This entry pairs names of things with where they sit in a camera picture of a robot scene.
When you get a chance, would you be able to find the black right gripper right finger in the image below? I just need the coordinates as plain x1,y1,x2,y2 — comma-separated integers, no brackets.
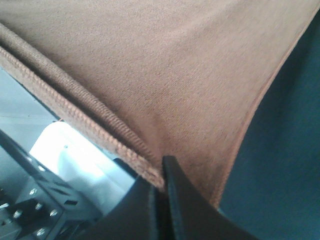
162,155,257,240

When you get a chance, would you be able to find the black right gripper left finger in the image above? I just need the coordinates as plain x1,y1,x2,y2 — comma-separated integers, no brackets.
84,178,161,240

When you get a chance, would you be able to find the black table cloth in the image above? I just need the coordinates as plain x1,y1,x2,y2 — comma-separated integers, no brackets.
219,15,320,240

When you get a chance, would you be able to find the brown microfibre towel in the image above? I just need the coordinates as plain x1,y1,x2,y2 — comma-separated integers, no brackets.
0,0,320,207

